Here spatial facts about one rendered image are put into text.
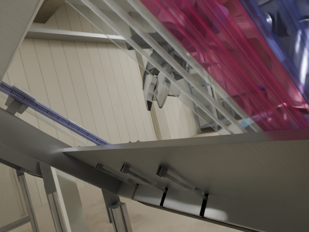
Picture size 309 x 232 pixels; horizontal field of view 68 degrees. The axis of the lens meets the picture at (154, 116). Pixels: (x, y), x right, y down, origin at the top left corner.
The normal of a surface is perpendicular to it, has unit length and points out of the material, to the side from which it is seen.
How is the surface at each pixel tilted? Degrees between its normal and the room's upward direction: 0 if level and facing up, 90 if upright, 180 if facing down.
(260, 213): 47
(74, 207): 90
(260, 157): 137
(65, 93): 90
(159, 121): 90
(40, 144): 90
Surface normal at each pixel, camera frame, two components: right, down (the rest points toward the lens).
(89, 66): 0.72, -0.15
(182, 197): -0.69, -0.52
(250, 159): -0.33, 0.84
